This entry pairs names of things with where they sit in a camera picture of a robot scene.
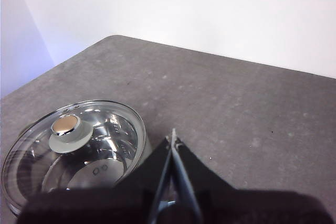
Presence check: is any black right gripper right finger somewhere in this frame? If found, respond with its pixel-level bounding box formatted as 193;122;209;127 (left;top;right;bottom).
171;129;235;221

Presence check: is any glass lid with grey knob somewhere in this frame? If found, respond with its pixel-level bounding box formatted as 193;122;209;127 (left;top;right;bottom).
1;100;147;216

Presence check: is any pale green electric steamer pot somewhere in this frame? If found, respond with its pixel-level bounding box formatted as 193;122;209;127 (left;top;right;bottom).
19;121;154;183

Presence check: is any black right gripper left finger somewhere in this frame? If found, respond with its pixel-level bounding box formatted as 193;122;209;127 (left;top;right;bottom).
112;136;172;221

